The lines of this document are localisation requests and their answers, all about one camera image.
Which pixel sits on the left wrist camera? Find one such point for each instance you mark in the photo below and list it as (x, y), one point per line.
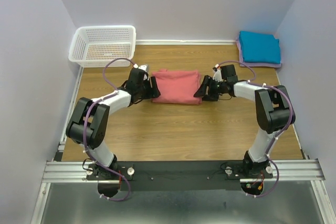
(144, 67)

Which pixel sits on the folded lavender t shirt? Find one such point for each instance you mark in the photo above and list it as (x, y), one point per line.
(253, 64)

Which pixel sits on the white plastic basket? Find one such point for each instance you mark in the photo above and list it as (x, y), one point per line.
(96, 46)

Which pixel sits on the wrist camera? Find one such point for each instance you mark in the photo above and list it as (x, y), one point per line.
(217, 75)
(144, 67)

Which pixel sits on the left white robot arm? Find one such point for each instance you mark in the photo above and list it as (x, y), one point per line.
(88, 122)

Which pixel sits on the pink t shirt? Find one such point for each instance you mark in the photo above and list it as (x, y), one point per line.
(177, 86)

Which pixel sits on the folded teal t shirt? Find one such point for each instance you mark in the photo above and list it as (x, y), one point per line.
(259, 48)

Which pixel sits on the aluminium rail frame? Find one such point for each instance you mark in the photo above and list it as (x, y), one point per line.
(289, 197)

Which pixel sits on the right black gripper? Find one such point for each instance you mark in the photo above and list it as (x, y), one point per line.
(200, 92)

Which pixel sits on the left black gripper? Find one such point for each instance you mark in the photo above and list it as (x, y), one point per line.
(154, 92)

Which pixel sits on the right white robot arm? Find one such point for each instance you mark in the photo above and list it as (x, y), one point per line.
(274, 112)

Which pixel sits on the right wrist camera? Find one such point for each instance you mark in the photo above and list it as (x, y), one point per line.
(217, 75)

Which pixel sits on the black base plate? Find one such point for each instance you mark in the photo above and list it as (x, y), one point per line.
(178, 176)

